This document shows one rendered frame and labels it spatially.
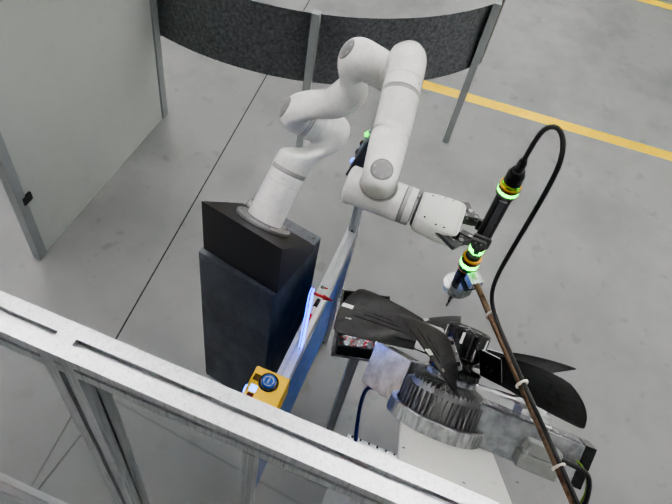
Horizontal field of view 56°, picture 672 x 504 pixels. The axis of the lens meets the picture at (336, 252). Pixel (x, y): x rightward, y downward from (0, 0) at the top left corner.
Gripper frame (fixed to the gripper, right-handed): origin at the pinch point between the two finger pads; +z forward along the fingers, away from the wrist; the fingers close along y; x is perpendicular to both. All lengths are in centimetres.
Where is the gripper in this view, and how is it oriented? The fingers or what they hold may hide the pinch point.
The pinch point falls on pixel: (483, 233)
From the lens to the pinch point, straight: 138.2
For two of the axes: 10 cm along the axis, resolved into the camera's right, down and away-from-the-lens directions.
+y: -3.5, 7.2, -6.0
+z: 9.3, 3.6, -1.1
